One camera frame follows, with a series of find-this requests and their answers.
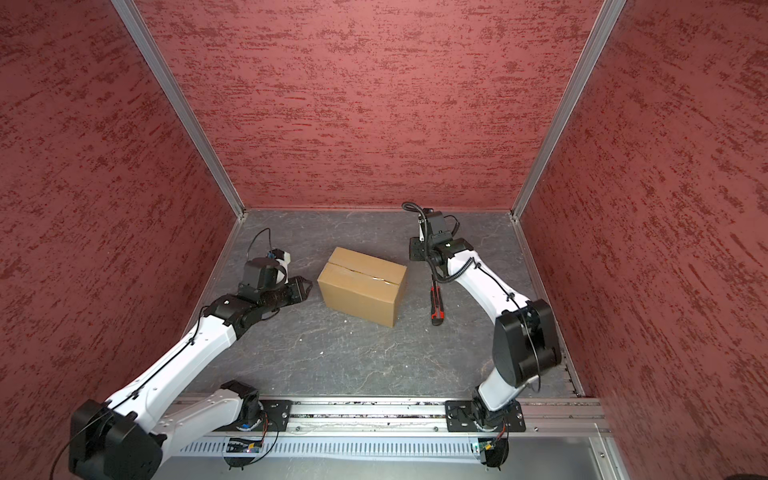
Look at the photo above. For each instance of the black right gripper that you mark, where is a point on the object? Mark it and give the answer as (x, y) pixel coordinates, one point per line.
(413, 247)

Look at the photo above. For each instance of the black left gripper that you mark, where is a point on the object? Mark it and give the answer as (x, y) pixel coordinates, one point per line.
(298, 291)

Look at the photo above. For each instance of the red handled box cutter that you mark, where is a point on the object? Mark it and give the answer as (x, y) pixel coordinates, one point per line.
(437, 314)

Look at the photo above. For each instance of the brown cardboard express box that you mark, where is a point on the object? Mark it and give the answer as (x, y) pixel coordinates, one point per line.
(363, 286)

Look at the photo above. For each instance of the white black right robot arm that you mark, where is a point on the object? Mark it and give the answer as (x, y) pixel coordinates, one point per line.
(525, 341)

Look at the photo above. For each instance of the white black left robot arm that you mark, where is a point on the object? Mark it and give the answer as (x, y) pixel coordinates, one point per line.
(132, 433)

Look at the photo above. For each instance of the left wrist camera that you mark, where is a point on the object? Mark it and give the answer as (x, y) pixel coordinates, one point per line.
(281, 256)

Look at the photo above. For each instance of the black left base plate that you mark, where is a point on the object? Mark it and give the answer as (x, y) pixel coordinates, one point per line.
(273, 414)

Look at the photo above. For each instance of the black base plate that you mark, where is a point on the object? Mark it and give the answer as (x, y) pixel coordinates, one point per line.
(273, 414)
(472, 416)

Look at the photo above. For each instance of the left controller board with wires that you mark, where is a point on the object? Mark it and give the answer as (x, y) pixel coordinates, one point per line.
(244, 452)

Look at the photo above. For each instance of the controller board with wires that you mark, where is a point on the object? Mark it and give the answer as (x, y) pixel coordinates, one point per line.
(244, 452)
(493, 452)

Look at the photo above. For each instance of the white slotted cable duct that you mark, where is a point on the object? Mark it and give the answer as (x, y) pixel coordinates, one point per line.
(448, 449)

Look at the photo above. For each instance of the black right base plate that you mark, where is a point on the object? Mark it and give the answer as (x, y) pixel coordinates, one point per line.
(472, 416)

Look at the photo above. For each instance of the aluminium front rail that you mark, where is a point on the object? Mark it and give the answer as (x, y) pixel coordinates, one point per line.
(425, 416)

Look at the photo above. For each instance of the right controller board with wires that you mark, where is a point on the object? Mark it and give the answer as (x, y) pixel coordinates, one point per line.
(493, 452)

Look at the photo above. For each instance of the aluminium right corner post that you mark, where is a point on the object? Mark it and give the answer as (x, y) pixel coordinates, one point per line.
(603, 26)

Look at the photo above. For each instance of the aluminium corner post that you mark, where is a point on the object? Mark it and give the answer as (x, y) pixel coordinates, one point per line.
(603, 26)
(137, 28)

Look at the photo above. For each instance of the aluminium left corner post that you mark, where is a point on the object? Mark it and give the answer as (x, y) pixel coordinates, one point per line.
(137, 28)

